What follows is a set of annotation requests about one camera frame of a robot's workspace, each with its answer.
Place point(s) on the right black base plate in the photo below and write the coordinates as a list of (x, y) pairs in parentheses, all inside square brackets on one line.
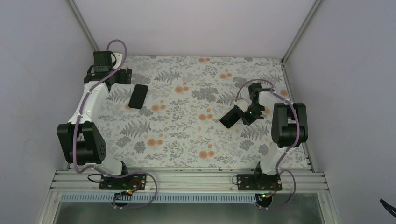
[(250, 182)]

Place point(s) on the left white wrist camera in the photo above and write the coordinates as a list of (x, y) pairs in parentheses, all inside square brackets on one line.
[(117, 59)]

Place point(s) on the aluminium rail frame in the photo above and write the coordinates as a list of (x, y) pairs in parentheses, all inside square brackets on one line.
[(205, 180)]

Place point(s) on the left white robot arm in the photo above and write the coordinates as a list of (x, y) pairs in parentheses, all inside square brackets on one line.
[(80, 140)]

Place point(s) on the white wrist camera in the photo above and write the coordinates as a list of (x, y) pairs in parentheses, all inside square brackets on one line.
[(117, 59), (242, 105)]

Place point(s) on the black phone on table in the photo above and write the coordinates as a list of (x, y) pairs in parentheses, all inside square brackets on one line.
[(138, 96)]

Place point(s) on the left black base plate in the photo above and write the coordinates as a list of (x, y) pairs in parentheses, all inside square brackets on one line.
[(131, 182)]

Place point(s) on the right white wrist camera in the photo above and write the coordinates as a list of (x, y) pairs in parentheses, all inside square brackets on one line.
[(242, 105)]

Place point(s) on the black object at corner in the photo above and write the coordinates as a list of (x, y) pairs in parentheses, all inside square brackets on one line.
[(389, 208)]

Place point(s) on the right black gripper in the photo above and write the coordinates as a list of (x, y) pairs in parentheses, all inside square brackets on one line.
[(248, 121)]

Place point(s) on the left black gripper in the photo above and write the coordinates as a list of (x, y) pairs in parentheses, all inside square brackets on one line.
[(122, 79)]

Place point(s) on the floral patterned table mat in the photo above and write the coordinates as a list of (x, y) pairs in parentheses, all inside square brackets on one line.
[(178, 125)]

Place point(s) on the black phone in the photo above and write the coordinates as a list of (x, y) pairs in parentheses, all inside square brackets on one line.
[(138, 96), (231, 117)]

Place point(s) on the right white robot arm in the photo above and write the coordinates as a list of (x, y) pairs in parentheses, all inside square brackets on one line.
[(288, 128)]

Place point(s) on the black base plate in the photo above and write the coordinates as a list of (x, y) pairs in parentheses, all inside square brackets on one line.
[(250, 182), (131, 182)]

